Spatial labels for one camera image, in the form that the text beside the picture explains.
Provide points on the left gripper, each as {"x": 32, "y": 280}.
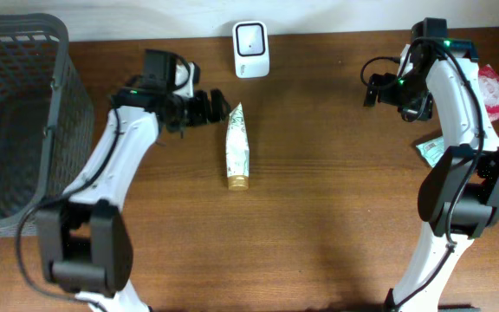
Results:
{"x": 204, "y": 113}

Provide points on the mint green wipes packet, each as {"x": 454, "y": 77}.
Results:
{"x": 432, "y": 150}

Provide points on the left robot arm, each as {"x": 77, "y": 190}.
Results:
{"x": 84, "y": 245}

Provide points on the grey plastic mesh basket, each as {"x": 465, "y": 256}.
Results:
{"x": 46, "y": 115}

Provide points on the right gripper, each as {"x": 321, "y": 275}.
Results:
{"x": 418, "y": 110}

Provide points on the red floral tissue pack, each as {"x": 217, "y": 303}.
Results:
{"x": 489, "y": 87}

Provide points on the white barcode scanner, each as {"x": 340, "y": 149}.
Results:
{"x": 251, "y": 49}

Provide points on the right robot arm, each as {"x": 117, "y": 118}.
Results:
{"x": 459, "y": 198}

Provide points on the white cream tube gold cap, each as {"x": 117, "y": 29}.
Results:
{"x": 237, "y": 151}

